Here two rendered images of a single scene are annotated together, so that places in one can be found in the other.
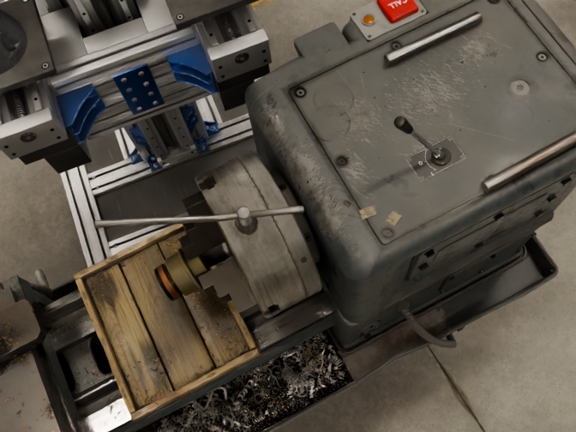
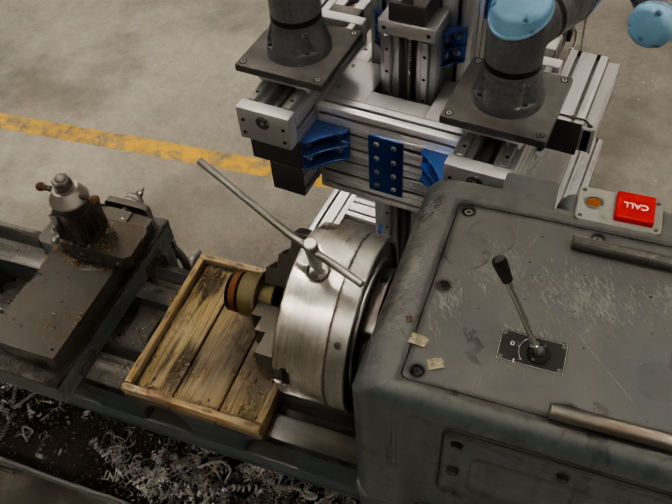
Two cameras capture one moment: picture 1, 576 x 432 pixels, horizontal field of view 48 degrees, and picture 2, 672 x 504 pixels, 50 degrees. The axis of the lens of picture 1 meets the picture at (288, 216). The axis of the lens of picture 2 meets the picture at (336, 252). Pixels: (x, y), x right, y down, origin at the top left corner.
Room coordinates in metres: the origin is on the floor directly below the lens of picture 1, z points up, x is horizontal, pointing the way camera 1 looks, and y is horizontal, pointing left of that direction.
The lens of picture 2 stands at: (-0.11, -0.43, 2.14)
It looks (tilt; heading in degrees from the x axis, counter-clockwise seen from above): 50 degrees down; 42
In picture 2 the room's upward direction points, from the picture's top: 5 degrees counter-clockwise
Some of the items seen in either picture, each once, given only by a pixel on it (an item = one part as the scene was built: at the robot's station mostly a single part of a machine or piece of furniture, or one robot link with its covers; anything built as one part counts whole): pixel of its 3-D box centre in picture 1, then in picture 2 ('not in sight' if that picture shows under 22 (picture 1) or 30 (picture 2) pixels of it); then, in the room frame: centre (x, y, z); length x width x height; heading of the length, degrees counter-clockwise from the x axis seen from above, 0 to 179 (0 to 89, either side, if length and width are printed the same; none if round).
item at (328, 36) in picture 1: (322, 49); (528, 198); (0.73, -0.12, 1.24); 0.09 x 0.08 x 0.03; 108
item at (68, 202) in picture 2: not in sight; (67, 193); (0.32, 0.67, 1.13); 0.08 x 0.08 x 0.03
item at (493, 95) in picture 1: (419, 146); (562, 371); (0.58, -0.30, 1.06); 0.59 x 0.48 x 0.39; 108
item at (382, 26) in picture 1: (387, 21); (615, 219); (0.78, -0.26, 1.23); 0.13 x 0.08 x 0.05; 108
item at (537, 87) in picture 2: not in sight; (510, 76); (1.05, 0.09, 1.21); 0.15 x 0.15 x 0.10
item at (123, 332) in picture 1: (165, 315); (229, 338); (0.36, 0.31, 0.89); 0.36 x 0.30 x 0.04; 18
